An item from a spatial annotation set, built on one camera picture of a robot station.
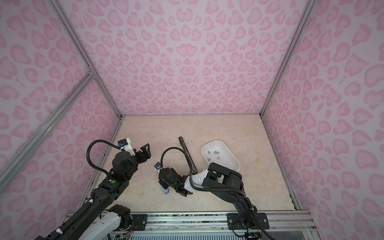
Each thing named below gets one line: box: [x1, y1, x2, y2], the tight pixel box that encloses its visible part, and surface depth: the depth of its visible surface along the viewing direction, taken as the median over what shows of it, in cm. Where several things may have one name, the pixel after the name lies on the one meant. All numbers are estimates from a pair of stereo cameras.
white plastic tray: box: [201, 140, 241, 172], surface depth 98 cm
